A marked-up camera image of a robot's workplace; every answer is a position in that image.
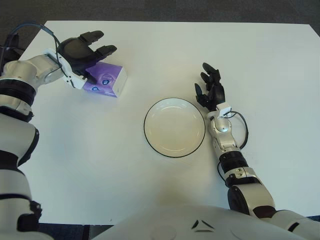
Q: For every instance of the purple tissue paper pack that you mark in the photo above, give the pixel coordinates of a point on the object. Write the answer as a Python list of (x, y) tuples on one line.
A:
[(110, 75)]

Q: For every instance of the black bag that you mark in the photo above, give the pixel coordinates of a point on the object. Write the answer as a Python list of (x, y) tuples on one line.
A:
[(17, 53)]

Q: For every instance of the black table leg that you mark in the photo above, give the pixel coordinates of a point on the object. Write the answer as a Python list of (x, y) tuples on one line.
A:
[(97, 232)]

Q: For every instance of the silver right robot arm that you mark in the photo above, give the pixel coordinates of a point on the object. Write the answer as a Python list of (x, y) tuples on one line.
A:
[(222, 126)]

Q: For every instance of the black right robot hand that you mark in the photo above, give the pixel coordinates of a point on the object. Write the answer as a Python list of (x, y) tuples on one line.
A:
[(217, 92)]

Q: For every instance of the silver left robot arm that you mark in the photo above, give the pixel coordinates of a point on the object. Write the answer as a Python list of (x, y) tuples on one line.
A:
[(17, 72)]

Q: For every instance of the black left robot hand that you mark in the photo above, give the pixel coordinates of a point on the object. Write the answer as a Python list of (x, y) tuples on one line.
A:
[(75, 51)]

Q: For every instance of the white plate with black rim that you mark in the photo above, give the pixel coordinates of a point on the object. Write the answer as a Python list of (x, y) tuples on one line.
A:
[(175, 130)]

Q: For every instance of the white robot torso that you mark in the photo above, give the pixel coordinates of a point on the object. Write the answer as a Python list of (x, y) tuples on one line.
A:
[(162, 220)]

